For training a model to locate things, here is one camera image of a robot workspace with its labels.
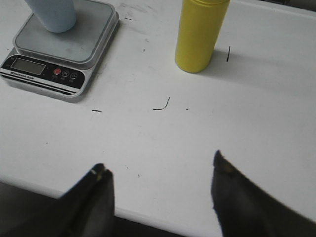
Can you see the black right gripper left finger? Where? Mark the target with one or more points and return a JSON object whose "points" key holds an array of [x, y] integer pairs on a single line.
{"points": [[85, 210]]}

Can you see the yellow squeeze bottle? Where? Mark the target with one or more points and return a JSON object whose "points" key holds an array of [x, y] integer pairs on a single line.
{"points": [[199, 28]]}

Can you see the silver digital kitchen scale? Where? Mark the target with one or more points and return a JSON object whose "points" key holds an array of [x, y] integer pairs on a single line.
{"points": [[61, 65]]}

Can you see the light blue plastic cup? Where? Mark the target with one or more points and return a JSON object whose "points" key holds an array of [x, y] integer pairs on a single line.
{"points": [[57, 16]]}

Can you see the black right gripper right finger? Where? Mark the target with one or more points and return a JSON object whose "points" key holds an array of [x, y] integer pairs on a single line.
{"points": [[245, 210]]}

